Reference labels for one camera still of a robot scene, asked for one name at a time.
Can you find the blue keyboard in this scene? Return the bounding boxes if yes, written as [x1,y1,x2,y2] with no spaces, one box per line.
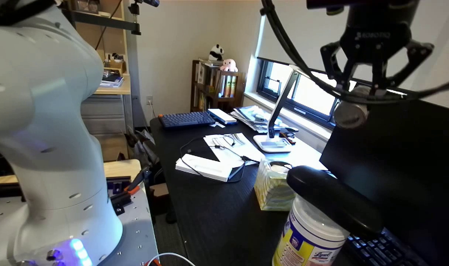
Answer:
[159,110,216,131]

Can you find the white perforated robot table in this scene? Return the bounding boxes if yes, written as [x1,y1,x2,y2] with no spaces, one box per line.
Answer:
[0,184,160,266]

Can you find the dark-framed eyeglasses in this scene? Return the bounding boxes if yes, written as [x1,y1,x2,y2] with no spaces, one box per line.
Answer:
[212,135,238,150]

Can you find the panda plush toy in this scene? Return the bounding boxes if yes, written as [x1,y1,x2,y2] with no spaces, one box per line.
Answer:
[207,43,226,67]

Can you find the white paper stack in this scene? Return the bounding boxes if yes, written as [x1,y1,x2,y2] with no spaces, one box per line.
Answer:
[178,135,266,184]

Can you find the white booklet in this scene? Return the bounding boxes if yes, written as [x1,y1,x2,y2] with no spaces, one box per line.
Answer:
[175,153,247,184]

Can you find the pale green tissue box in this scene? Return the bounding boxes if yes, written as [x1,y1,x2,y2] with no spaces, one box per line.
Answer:
[253,160,297,213]

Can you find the grey metal pole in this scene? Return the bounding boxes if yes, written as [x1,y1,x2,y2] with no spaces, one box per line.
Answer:
[125,0,142,131]

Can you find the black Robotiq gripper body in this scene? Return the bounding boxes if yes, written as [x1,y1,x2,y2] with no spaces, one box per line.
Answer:
[340,0,421,86]

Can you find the black keyboard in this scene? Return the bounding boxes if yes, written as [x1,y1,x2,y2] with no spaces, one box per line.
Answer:
[345,228,429,266]

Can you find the row of colourful books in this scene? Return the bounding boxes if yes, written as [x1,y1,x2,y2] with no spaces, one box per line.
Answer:
[216,73,238,100]

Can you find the pile of hand tools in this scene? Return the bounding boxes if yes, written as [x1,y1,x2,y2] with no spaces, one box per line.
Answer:
[107,166,154,209]

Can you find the white USB cable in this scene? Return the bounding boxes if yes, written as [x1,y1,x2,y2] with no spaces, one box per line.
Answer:
[145,250,197,266]

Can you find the dark window frame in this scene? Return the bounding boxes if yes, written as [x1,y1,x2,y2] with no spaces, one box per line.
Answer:
[256,57,345,131]

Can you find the white desk lamp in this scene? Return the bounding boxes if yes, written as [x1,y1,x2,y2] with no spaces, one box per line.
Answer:
[253,69,303,154]

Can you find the light wooden shelf unit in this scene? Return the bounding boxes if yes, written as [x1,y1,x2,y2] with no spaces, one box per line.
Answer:
[61,0,138,145]

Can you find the pink plush toy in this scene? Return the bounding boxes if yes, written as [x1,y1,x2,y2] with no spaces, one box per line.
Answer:
[219,58,240,75]

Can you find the white paper sheet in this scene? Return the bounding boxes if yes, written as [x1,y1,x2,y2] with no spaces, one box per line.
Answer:
[203,132,268,166]

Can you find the black computer monitor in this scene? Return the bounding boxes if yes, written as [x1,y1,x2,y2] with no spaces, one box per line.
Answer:
[318,98,449,266]

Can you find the light wooden board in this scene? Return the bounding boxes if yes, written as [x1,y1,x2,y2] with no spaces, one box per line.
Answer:
[104,159,144,182]

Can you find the white wipes canister, yellow-blue label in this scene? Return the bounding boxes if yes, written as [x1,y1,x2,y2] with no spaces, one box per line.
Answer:
[271,196,352,266]

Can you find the black rounded bar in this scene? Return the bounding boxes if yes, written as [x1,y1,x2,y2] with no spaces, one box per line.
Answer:
[287,166,386,242]

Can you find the clear plastic-wrapped roll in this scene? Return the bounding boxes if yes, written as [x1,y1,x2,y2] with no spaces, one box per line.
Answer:
[334,86,371,131]

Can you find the thick black robot hose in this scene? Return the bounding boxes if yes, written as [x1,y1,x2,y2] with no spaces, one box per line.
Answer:
[260,0,449,107]

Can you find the stack of papers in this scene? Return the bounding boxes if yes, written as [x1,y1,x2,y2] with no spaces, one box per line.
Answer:
[231,104,286,137]

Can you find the dark wooden bookshelf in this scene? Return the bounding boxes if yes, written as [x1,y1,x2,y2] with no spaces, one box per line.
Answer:
[190,58,249,114]

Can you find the beige roller blind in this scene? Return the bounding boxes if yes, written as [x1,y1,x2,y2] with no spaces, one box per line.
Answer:
[256,0,449,113]

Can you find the black pole-mounted camera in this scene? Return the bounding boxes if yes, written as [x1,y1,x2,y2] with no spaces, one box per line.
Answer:
[128,0,162,15]

